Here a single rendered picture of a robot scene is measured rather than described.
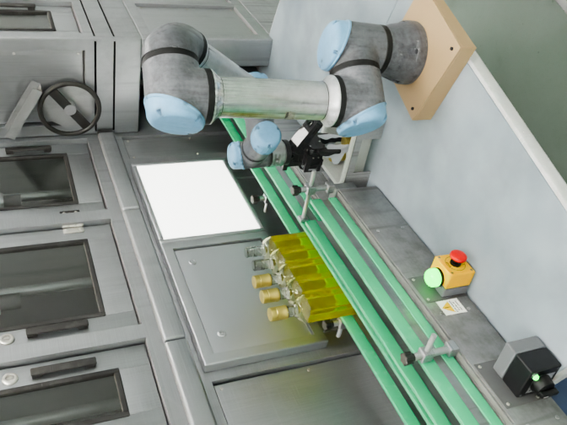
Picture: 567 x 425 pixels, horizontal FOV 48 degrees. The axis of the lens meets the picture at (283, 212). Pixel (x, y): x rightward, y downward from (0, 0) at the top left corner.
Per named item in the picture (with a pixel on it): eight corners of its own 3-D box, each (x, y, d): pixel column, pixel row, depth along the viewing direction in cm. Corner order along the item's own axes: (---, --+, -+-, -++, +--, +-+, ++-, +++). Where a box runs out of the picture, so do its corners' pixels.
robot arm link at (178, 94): (390, 60, 143) (144, 44, 124) (400, 122, 140) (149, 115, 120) (365, 83, 154) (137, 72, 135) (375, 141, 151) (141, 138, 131)
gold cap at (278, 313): (288, 320, 155) (272, 324, 154) (283, 316, 159) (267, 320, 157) (288, 306, 155) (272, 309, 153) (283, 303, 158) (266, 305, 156)
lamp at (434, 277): (429, 277, 150) (419, 279, 149) (435, 263, 147) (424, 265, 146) (440, 290, 147) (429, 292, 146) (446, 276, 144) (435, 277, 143)
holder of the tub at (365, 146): (337, 170, 202) (315, 172, 199) (357, 92, 186) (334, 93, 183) (362, 201, 190) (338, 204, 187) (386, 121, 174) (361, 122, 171)
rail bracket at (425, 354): (448, 344, 138) (396, 356, 132) (460, 321, 133) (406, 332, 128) (459, 358, 135) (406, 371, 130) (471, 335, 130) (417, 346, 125)
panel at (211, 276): (224, 164, 233) (130, 170, 220) (224, 157, 231) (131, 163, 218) (326, 347, 169) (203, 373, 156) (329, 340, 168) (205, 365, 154)
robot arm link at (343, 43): (383, 13, 146) (332, 6, 141) (392, 67, 143) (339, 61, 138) (358, 39, 157) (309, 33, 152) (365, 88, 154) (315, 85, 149)
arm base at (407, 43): (413, 7, 152) (378, 2, 148) (435, 51, 145) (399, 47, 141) (385, 54, 164) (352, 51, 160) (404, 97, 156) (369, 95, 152)
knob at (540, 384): (543, 386, 128) (554, 400, 125) (526, 391, 126) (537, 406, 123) (553, 372, 125) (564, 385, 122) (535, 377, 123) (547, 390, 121)
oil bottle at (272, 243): (325, 242, 186) (257, 251, 178) (329, 228, 183) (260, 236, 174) (333, 255, 182) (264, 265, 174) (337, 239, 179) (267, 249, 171)
